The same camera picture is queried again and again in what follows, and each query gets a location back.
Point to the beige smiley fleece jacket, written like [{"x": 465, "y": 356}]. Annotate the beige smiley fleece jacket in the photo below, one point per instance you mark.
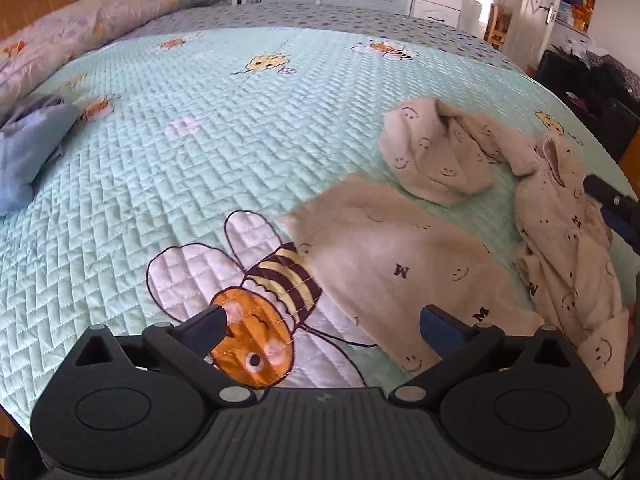
[{"x": 560, "y": 240}]

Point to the bee print quilted bedspread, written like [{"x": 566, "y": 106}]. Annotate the bee print quilted bedspread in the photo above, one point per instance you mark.
[{"x": 200, "y": 160}]

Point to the floral pillow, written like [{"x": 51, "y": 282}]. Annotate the floral pillow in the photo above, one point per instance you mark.
[{"x": 60, "y": 40}]

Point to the black cabinet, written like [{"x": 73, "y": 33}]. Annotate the black cabinet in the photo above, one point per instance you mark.
[{"x": 565, "y": 80}]

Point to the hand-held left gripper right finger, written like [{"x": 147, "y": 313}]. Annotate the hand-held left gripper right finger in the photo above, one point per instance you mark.
[{"x": 442, "y": 332}]

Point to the blue cloth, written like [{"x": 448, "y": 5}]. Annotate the blue cloth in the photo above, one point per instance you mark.
[{"x": 25, "y": 160}]

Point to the beige smiley fleece pants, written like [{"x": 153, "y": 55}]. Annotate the beige smiley fleece pants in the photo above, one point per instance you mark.
[{"x": 395, "y": 245}]

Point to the wooden chair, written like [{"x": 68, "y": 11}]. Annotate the wooden chair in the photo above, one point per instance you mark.
[{"x": 497, "y": 30}]

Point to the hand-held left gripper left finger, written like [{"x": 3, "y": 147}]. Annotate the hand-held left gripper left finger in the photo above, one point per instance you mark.
[{"x": 207, "y": 327}]

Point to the white room door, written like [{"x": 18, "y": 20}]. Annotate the white room door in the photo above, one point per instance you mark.
[{"x": 530, "y": 10}]

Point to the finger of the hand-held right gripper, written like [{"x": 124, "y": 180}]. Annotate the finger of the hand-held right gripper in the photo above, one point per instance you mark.
[{"x": 617, "y": 215}]

